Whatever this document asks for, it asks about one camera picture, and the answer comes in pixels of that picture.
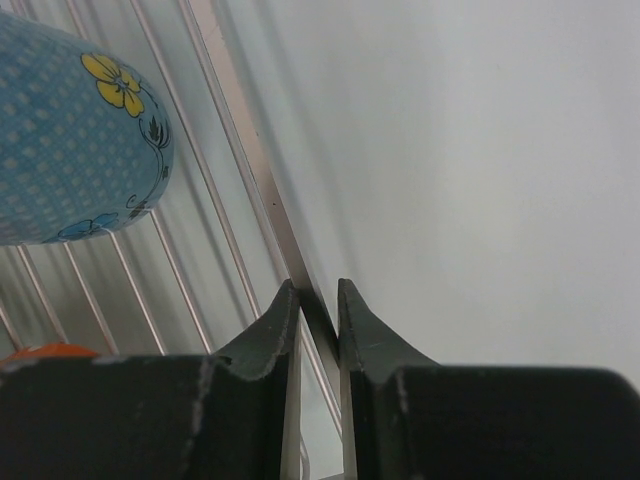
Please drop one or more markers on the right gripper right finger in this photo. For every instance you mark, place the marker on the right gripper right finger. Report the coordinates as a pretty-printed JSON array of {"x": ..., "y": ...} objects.
[{"x": 406, "y": 416}]

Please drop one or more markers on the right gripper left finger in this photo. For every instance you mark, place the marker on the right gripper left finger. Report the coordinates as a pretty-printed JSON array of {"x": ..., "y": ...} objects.
[{"x": 234, "y": 414}]

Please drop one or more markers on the metal wire dish rack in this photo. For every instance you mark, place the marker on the metal wire dish rack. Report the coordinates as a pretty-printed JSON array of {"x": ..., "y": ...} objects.
[{"x": 174, "y": 282}]

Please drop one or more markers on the orange cup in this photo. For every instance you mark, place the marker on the orange cup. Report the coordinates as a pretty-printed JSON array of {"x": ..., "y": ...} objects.
[{"x": 50, "y": 351}]

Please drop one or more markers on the blue floral cup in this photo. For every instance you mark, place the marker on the blue floral cup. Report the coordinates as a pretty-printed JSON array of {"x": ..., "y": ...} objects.
[{"x": 87, "y": 147}]

